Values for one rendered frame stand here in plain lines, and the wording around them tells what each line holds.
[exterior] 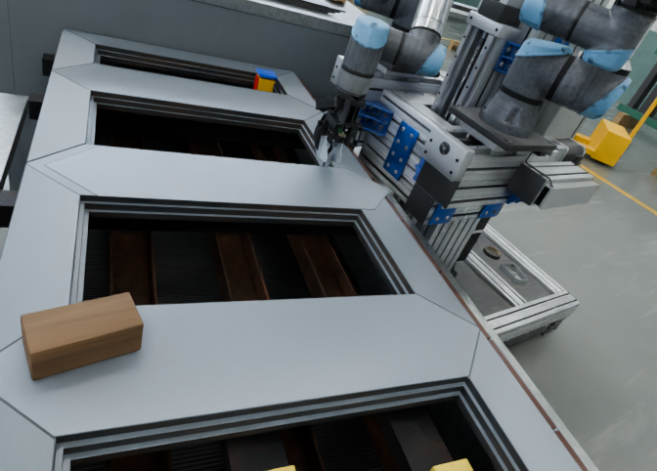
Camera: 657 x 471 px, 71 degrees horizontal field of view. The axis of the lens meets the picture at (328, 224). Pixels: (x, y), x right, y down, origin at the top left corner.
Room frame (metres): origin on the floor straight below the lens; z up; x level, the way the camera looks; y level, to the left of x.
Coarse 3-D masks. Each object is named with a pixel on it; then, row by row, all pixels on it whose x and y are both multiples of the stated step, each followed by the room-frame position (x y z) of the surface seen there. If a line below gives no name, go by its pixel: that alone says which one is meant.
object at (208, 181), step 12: (192, 156) 0.87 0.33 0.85; (204, 156) 0.89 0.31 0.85; (216, 156) 0.91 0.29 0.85; (192, 168) 0.82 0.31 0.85; (204, 168) 0.84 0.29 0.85; (216, 168) 0.86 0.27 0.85; (192, 180) 0.78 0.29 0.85; (204, 180) 0.80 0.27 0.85; (216, 180) 0.81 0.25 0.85; (192, 192) 0.74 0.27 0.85; (204, 192) 0.76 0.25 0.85; (216, 192) 0.77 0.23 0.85; (228, 192) 0.79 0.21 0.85
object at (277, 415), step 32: (160, 64) 1.37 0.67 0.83; (192, 64) 1.43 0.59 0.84; (96, 96) 1.01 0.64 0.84; (128, 96) 1.04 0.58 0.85; (256, 128) 1.21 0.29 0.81; (288, 128) 1.26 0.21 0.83; (32, 160) 0.66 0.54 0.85; (320, 224) 0.85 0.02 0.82; (352, 224) 0.89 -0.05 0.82; (384, 256) 0.78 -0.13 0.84; (416, 384) 0.48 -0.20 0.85; (448, 384) 0.51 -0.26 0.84; (224, 416) 0.33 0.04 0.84; (256, 416) 0.35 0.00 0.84; (288, 416) 0.37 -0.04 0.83; (320, 416) 0.39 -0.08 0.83; (352, 416) 0.41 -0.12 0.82; (480, 416) 0.48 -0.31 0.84; (64, 448) 0.24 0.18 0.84; (96, 448) 0.25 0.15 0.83; (128, 448) 0.27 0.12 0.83; (160, 448) 0.28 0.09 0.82; (512, 448) 0.43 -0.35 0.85
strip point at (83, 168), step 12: (72, 156) 0.72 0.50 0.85; (84, 156) 0.73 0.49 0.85; (96, 156) 0.74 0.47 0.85; (60, 168) 0.67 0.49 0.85; (72, 168) 0.68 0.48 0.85; (84, 168) 0.69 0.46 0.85; (96, 168) 0.71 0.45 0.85; (72, 180) 0.65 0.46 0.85; (84, 180) 0.66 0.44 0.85; (96, 180) 0.67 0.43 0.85; (96, 192) 0.64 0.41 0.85
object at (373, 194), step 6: (354, 174) 1.06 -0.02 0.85; (354, 180) 1.03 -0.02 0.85; (360, 180) 1.04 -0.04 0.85; (366, 180) 1.06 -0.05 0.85; (360, 186) 1.01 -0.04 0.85; (366, 186) 1.03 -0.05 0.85; (372, 186) 1.04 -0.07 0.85; (366, 192) 1.00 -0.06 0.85; (372, 192) 1.01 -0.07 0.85; (378, 192) 1.02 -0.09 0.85; (372, 198) 0.98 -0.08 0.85; (378, 198) 0.99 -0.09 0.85; (372, 204) 0.95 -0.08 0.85
